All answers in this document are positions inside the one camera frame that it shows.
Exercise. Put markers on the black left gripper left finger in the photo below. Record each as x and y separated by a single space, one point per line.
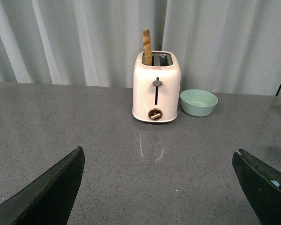
49 199

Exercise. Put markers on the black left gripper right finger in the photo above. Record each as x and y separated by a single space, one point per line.
261 185

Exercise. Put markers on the green bowl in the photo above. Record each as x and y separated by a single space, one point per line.
198 103

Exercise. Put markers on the grey curtain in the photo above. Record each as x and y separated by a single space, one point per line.
225 46

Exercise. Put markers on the white toaster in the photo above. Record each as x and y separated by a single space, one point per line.
156 88

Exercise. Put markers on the toast slice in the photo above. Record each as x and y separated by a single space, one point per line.
147 47

